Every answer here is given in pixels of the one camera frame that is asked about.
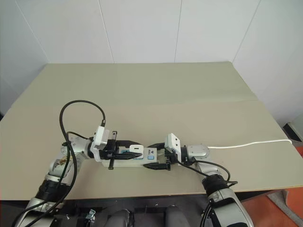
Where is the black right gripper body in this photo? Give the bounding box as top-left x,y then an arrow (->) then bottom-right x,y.
163,148 -> 180,165

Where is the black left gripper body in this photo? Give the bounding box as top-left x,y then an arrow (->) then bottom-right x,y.
99,131 -> 119,170

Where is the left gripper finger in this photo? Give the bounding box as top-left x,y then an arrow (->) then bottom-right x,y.
116,140 -> 139,148
114,152 -> 143,160

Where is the white power strip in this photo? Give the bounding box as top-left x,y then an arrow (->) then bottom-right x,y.
94,144 -> 170,169

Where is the white charger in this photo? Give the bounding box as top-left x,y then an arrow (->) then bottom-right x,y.
129,144 -> 143,155

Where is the dark grey rounded shape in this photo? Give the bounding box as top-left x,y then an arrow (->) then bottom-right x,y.
110,208 -> 136,227
163,205 -> 188,227

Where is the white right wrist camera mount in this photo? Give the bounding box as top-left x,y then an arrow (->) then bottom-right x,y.
164,133 -> 182,155

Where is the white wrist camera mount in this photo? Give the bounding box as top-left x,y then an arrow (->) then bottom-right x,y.
164,133 -> 182,155
91,126 -> 110,163

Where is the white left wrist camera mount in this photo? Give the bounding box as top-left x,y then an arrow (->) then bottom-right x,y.
91,126 -> 110,163

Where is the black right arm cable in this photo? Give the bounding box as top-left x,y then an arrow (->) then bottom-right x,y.
176,158 -> 238,227

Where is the black metal frame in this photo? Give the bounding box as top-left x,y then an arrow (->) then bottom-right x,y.
53,193 -> 209,227

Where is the white power strip cable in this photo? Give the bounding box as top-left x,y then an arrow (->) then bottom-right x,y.
207,139 -> 293,149

